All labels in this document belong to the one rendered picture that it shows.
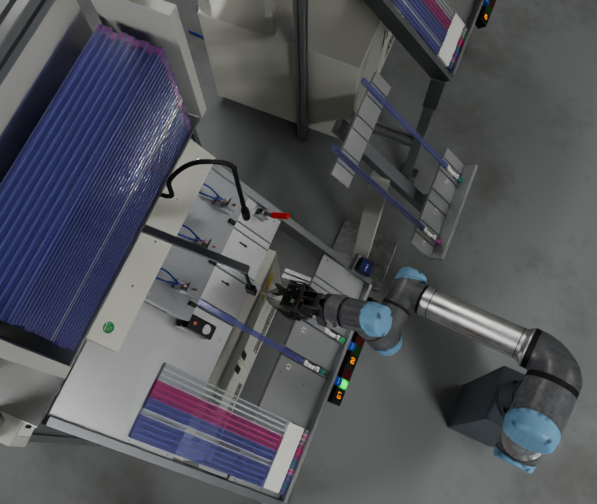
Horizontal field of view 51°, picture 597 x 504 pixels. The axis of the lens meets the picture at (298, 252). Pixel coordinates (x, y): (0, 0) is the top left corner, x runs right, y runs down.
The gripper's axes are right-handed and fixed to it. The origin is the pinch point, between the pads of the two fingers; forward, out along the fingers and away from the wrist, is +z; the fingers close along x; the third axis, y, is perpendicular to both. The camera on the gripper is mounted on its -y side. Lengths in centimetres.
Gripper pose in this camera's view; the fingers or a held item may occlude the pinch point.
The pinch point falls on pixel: (273, 297)
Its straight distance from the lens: 166.1
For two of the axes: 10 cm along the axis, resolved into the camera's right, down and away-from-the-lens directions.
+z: -7.7, -1.4, 6.2
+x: -3.8, 8.8, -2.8
